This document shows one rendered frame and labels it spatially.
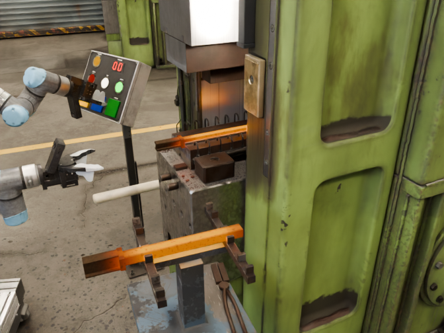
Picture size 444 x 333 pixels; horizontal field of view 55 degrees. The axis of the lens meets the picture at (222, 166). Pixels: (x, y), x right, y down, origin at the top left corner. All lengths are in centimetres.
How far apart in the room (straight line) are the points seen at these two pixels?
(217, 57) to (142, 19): 498
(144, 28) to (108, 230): 403
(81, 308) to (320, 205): 142
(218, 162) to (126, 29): 501
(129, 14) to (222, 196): 509
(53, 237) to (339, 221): 192
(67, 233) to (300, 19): 222
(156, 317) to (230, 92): 97
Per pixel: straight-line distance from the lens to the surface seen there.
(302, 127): 121
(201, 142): 159
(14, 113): 162
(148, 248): 108
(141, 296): 136
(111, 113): 194
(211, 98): 180
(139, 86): 193
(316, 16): 114
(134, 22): 641
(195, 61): 144
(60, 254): 279
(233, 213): 156
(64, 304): 246
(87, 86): 181
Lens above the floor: 166
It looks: 28 degrees down
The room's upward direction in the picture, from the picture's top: straight up
